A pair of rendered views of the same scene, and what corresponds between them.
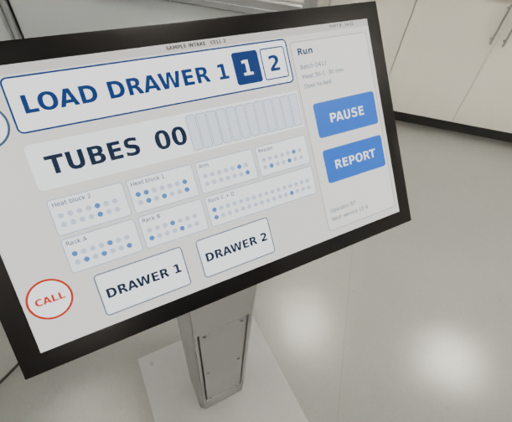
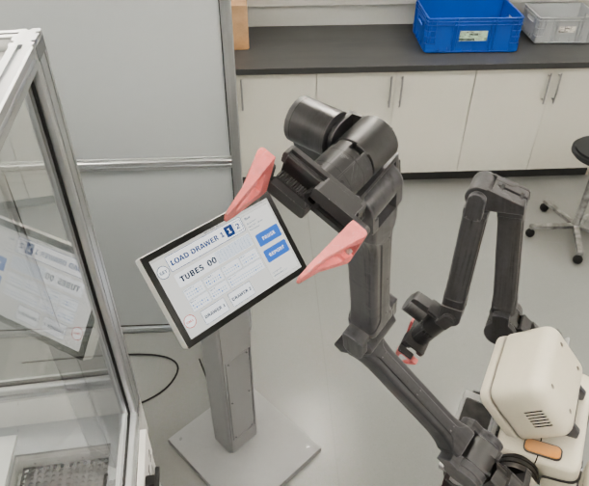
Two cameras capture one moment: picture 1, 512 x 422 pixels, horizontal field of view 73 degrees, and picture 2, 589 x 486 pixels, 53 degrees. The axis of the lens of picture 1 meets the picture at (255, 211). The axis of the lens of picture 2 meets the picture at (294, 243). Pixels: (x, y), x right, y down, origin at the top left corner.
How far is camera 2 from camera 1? 154 cm
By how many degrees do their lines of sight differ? 13
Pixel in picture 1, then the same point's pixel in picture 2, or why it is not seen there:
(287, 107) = (246, 239)
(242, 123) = (232, 250)
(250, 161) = (238, 261)
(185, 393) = (215, 448)
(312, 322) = (299, 376)
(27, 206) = (177, 293)
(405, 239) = not seen: hidden behind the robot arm
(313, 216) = (266, 277)
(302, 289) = (283, 355)
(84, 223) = (194, 295)
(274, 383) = (280, 423)
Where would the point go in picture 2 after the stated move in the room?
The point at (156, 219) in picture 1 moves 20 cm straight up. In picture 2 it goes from (213, 289) to (207, 240)
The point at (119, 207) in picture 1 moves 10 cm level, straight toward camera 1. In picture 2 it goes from (201, 287) to (222, 304)
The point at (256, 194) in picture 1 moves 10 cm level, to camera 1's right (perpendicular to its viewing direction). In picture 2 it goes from (243, 273) to (273, 268)
